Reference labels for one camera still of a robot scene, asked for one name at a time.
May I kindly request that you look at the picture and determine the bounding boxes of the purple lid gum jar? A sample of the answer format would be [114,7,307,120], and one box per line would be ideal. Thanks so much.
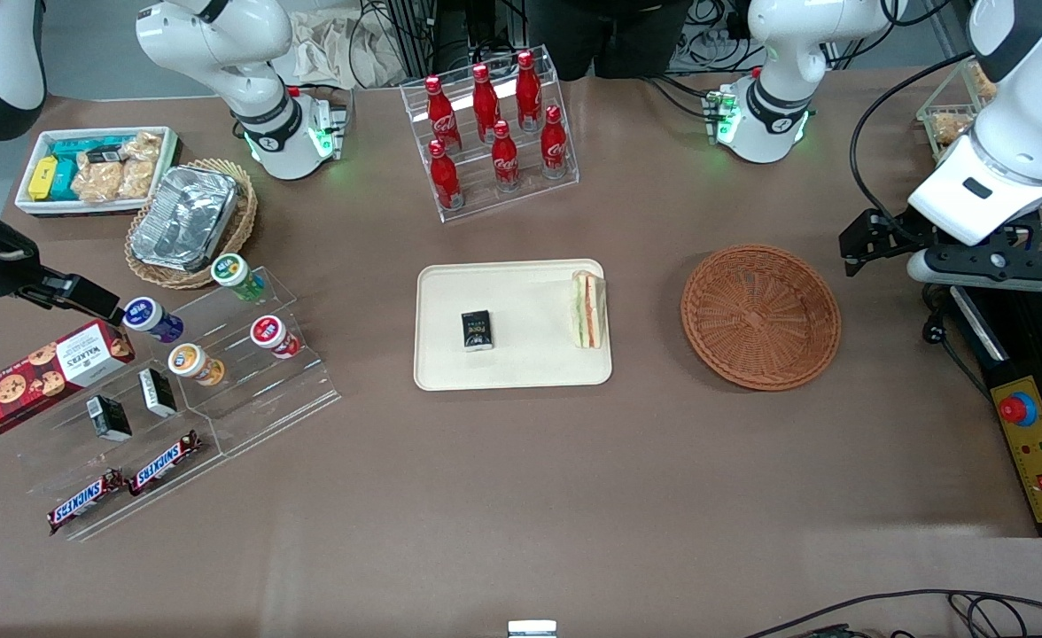
[122,297,185,345]

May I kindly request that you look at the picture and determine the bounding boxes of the Snickers chocolate bar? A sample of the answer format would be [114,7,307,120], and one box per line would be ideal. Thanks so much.
[128,430,203,497]
[47,470,126,536]

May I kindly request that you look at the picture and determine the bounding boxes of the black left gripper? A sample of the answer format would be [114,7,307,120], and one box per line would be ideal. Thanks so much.
[839,207,940,277]

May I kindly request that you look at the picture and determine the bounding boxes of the brown wicker basket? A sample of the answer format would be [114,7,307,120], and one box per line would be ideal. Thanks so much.
[680,245,842,392]

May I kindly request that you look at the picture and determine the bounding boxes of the wrapped bread pack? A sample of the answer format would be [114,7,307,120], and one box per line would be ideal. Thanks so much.
[968,60,999,103]
[933,111,974,147]

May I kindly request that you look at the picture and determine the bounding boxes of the yellow snack packet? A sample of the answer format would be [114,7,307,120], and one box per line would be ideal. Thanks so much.
[27,156,59,201]

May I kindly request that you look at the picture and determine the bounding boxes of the orange lid gum jar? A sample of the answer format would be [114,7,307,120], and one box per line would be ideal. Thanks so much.
[167,343,226,387]

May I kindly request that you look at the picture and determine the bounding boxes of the thin black table cable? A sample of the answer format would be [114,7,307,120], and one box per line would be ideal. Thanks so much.
[743,589,1042,638]

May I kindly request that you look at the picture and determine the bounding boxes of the triangle sandwich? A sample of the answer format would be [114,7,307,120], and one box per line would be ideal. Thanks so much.
[571,270,608,349]

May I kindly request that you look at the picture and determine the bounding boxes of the red Walkers shortbread box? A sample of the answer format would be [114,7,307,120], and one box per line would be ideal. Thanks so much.
[0,319,136,435]

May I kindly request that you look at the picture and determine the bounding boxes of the black machine with yellow panel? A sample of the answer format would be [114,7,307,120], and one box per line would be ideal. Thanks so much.
[951,284,1042,539]

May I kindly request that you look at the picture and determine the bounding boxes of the white wire bread rack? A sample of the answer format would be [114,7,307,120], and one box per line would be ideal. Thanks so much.
[917,58,1042,222]

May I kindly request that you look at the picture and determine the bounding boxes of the teal snack box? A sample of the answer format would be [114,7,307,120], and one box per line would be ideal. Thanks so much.
[50,137,123,162]
[47,159,79,201]

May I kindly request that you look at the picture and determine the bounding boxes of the person in black clothes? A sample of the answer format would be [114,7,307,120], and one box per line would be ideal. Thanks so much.
[525,0,695,79]

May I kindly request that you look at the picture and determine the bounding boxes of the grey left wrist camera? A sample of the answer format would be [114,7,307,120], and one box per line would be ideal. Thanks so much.
[906,248,1042,293]

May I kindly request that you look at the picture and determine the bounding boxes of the red lid gum jar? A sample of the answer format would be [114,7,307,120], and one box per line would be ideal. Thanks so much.
[250,315,302,360]

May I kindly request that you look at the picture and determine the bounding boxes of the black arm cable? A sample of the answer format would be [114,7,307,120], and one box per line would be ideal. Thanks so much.
[847,51,976,233]

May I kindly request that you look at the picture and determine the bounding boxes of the crumpled clear plastic bag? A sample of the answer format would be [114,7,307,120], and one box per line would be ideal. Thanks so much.
[289,9,407,89]

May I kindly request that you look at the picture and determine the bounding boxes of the silver foil packets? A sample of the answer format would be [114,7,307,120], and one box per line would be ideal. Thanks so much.
[153,167,238,271]

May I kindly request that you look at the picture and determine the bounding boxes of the clear bag of crackers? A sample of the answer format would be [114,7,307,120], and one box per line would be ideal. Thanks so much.
[72,158,125,203]
[118,159,157,200]
[121,131,163,165]

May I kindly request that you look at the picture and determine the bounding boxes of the cream plastic tray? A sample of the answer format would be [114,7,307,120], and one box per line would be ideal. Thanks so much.
[413,259,613,392]

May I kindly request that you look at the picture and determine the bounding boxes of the white plastic bin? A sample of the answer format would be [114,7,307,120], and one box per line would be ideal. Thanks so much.
[14,126,181,218]

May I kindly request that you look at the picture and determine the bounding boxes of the red cola bottle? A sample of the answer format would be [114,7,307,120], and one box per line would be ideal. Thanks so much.
[540,105,570,178]
[471,62,502,138]
[516,50,544,129]
[424,74,462,152]
[491,120,522,191]
[428,139,464,212]

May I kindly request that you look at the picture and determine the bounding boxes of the clear acrylic bottle stand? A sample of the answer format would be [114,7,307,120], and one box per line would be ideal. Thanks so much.
[400,44,580,222]

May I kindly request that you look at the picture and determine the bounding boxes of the small black barcode box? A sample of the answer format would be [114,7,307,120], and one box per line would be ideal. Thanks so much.
[86,395,133,442]
[137,368,178,418]

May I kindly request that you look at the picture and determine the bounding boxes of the clear acrylic stepped snack stand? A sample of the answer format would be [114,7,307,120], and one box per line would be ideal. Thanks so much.
[7,266,342,543]

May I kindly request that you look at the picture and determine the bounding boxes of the small black Face box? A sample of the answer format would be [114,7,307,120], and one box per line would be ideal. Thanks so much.
[461,309,495,353]

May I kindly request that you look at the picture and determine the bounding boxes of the green lid gum jar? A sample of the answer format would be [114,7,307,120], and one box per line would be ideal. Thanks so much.
[211,253,267,302]

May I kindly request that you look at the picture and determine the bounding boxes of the black power cable with plug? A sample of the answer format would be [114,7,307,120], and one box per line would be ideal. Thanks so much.
[920,297,991,400]

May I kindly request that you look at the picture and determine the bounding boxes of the light wicker basket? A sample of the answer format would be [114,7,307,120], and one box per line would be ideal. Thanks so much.
[125,158,259,291]

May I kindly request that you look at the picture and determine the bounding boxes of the tangle of black cables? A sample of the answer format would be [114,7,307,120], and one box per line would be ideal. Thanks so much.
[663,0,757,76]

